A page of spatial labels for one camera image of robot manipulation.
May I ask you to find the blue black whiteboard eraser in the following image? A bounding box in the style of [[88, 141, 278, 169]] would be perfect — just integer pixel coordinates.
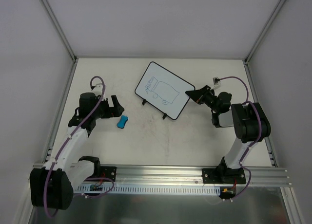
[[117, 115, 129, 129]]

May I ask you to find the white whiteboard black frame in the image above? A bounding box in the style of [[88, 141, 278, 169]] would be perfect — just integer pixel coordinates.
[[135, 61, 195, 120]]

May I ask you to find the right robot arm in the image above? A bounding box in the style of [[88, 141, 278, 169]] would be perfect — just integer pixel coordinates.
[[185, 85, 271, 184]]

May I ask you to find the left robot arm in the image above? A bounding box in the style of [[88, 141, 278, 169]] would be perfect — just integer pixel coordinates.
[[30, 92, 124, 210]]

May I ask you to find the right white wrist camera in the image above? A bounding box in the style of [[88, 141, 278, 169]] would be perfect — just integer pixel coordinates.
[[211, 77, 221, 90]]

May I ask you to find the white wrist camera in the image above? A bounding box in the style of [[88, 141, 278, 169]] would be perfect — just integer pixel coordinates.
[[92, 83, 106, 101], [211, 77, 221, 90]]

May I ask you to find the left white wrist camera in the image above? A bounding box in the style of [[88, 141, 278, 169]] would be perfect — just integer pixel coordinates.
[[92, 83, 106, 101]]

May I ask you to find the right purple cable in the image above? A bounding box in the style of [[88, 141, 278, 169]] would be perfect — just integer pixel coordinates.
[[216, 76, 265, 203]]

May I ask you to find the purple cable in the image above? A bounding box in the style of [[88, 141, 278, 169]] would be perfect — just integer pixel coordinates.
[[45, 75, 115, 219], [216, 76, 265, 203]]

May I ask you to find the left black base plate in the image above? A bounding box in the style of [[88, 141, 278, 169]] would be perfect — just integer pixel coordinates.
[[99, 166, 117, 182]]

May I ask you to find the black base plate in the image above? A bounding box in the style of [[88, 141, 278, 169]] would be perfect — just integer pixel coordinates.
[[99, 166, 117, 182], [202, 167, 246, 185]]

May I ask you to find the aluminium mounting rail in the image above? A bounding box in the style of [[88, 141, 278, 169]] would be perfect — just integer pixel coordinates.
[[28, 162, 293, 187]]

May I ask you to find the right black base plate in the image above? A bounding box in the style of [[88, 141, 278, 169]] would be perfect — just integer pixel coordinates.
[[202, 167, 246, 185]]

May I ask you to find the white slotted cable duct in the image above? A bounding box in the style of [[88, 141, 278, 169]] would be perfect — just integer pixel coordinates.
[[74, 183, 221, 196]]

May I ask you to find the left aluminium frame post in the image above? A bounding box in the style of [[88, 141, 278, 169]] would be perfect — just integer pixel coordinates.
[[39, 0, 77, 62]]

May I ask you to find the aluminium frame post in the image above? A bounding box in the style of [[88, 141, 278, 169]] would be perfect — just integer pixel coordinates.
[[244, 0, 287, 64], [39, 0, 77, 62]]

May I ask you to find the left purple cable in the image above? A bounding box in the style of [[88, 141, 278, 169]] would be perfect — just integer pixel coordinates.
[[45, 75, 115, 219]]

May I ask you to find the right aluminium frame post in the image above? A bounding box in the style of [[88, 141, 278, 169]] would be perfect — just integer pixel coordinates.
[[244, 0, 287, 64]]

